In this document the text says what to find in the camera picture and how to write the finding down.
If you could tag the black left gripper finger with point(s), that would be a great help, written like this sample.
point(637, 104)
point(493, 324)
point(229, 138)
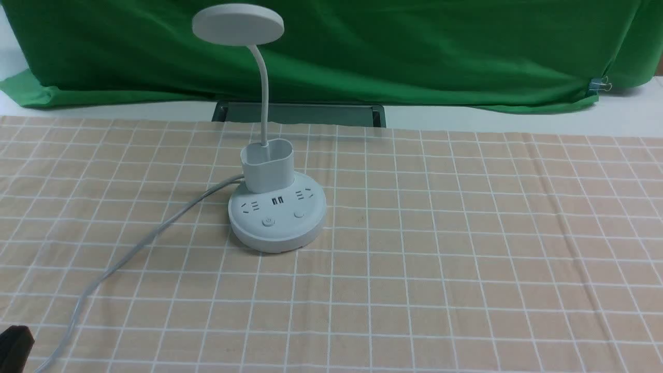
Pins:
point(16, 344)

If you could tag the white desk lamp with sockets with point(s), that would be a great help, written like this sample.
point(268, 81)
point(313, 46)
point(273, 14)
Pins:
point(274, 209)

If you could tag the beige checkered tablecloth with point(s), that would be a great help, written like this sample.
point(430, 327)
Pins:
point(441, 251)

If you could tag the green backdrop cloth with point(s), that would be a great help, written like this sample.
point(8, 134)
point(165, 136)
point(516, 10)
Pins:
point(506, 56)

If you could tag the metal binder clip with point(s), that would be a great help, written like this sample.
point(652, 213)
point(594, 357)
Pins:
point(601, 84)

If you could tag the dark grey cable tray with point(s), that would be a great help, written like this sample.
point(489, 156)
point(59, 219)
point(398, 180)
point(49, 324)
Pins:
point(289, 113)

